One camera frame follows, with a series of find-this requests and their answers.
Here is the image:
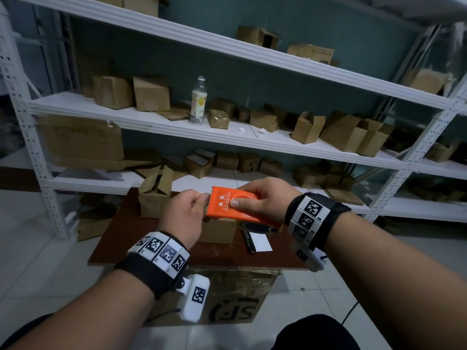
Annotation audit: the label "big open-flap cardboard box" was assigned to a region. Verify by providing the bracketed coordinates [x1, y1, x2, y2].
[290, 112, 326, 145]

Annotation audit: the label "green utility knife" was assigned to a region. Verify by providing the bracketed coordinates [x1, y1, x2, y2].
[242, 229, 257, 255]

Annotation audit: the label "small white-labelled cardboard box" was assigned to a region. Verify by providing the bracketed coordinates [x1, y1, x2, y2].
[183, 154, 212, 179]
[194, 148, 216, 164]

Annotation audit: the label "person's right forearm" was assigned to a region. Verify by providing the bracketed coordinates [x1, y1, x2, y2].
[324, 213, 467, 350]

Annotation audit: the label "small taped brown package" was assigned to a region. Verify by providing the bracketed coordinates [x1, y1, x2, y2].
[208, 109, 231, 131]

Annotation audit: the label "orange tape dispenser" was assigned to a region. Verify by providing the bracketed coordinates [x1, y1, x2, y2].
[205, 185, 284, 234]

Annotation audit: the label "person's left hand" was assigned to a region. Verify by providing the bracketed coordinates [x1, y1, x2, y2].
[157, 189, 212, 250]

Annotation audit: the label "small flat cardboard piece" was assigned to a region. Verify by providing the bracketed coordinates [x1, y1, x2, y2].
[157, 106, 190, 122]

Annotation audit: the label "flat cardboard stack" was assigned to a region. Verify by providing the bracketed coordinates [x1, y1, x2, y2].
[324, 187, 364, 207]

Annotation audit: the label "leaning cardboard box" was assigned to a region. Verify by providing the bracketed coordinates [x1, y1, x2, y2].
[132, 76, 171, 112]
[92, 75, 134, 110]

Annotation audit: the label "flat cardboard sheet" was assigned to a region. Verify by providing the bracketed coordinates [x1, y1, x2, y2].
[135, 158, 189, 181]

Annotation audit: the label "person's left forearm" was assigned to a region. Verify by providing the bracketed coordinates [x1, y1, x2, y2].
[7, 269, 156, 350]

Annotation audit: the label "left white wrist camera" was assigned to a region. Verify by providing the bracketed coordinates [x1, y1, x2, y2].
[179, 274, 211, 322]

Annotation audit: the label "flat printed cardboard box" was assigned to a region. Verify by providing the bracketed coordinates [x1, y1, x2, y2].
[287, 42, 335, 65]

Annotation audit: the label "left black marker wristband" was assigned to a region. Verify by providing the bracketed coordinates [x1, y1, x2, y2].
[115, 231, 191, 300]

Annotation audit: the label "very large cardboard box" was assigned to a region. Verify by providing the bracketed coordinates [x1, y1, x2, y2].
[357, 118, 395, 158]
[320, 111, 367, 153]

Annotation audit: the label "black marker wristband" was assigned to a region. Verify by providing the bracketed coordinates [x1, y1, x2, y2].
[115, 231, 191, 300]
[284, 192, 352, 252]

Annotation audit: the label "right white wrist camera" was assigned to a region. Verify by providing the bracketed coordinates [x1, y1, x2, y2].
[293, 240, 327, 273]

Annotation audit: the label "right black marker wristband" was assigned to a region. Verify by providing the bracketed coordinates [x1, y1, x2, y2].
[284, 192, 352, 252]

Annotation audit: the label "pale cardboard box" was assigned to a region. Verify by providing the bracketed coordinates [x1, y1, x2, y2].
[403, 68, 453, 95]

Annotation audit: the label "person's right hand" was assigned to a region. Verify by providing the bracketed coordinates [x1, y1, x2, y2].
[230, 177, 303, 225]

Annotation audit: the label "folded flat cardboard box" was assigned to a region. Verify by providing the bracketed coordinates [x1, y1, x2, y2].
[122, 149, 161, 168]

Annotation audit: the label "open-sided cardboard box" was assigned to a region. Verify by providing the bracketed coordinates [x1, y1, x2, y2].
[236, 25, 280, 51]

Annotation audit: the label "square cardboard box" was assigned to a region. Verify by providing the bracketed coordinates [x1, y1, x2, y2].
[210, 98, 236, 118]

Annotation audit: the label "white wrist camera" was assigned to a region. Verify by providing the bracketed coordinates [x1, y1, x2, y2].
[179, 274, 211, 322]
[293, 240, 327, 273]

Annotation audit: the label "cardboard box under shelf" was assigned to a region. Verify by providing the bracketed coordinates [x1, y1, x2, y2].
[76, 192, 117, 242]

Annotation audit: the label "white paper sheet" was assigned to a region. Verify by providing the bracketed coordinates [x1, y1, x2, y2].
[251, 235, 273, 253]

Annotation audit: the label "clear plastic bottle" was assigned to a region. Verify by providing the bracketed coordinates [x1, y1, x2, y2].
[189, 75, 208, 126]

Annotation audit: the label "medium cardboard box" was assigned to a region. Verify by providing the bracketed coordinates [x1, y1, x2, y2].
[293, 164, 318, 189]

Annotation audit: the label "large flat cardboard box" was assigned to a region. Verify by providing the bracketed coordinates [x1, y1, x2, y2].
[38, 114, 125, 170]

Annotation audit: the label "torn-flap cardboard box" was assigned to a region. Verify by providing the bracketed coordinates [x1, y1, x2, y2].
[425, 140, 460, 163]

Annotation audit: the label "small cardboard box dark holes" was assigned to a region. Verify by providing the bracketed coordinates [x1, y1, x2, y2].
[237, 153, 262, 174]

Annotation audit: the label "white metal shelf unit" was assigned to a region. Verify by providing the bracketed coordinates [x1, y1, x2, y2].
[364, 21, 467, 225]
[0, 0, 457, 242]

